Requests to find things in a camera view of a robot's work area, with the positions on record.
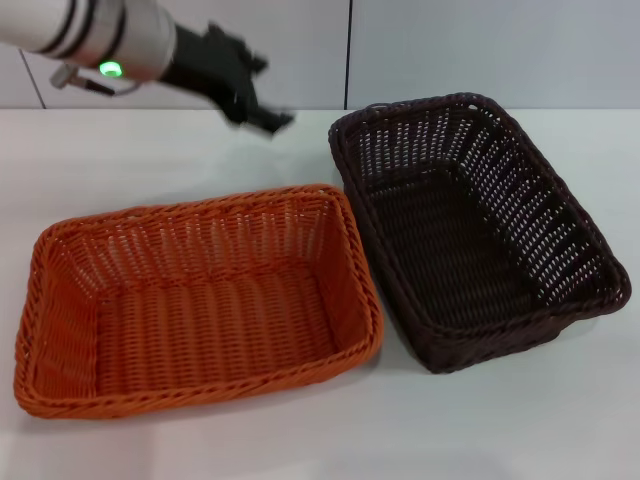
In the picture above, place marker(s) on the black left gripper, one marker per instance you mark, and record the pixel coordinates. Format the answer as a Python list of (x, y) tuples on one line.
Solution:
[(210, 65)]

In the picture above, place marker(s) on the orange woven plastic basket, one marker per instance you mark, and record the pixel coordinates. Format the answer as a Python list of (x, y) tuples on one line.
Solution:
[(210, 320)]

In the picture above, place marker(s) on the dark brown woven basket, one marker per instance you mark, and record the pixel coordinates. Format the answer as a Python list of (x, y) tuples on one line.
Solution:
[(450, 250)]

